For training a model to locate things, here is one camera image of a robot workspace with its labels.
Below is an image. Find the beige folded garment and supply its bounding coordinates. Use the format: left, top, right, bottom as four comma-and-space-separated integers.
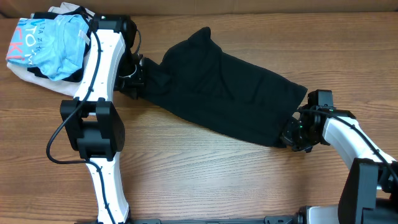
7, 2, 81, 96

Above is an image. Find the black t-shirt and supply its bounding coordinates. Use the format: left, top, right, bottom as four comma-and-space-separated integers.
141, 27, 307, 147

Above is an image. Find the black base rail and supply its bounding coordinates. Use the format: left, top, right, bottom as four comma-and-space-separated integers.
132, 215, 305, 224

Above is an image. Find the black folded garment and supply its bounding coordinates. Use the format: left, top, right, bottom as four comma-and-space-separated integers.
27, 6, 94, 83

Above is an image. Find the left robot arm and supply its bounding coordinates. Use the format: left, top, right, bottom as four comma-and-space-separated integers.
60, 15, 145, 223

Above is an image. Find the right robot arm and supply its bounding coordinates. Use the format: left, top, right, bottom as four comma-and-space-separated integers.
277, 90, 397, 224

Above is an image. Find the light blue printed shirt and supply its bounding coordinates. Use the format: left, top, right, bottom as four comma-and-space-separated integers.
6, 14, 90, 81

